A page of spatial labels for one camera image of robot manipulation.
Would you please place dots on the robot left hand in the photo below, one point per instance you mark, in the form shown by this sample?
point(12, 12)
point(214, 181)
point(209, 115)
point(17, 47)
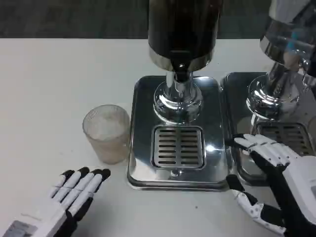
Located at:
point(74, 187)

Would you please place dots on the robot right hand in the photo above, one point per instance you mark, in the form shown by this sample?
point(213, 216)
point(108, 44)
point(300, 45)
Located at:
point(296, 177)

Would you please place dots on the clear ribbed glass cup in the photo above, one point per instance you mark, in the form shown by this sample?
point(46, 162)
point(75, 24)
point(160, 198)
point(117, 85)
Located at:
point(106, 138)

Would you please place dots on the black dispenser tap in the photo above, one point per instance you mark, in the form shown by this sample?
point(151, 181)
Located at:
point(181, 66)

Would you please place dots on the steel drip grid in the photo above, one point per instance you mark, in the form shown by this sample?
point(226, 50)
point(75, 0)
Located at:
point(178, 146)
point(284, 132)

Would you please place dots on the steel drip tray base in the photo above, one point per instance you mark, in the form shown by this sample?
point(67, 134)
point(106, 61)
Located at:
point(237, 103)
point(214, 118)

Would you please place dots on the chrome dispenser tap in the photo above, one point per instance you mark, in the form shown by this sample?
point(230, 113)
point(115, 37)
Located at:
point(308, 71)

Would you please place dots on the clear drink dispenser tank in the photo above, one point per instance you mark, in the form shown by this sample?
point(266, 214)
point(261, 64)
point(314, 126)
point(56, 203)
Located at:
point(281, 39)

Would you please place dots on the dark drink dispenser tank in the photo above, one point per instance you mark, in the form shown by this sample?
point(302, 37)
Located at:
point(182, 27)

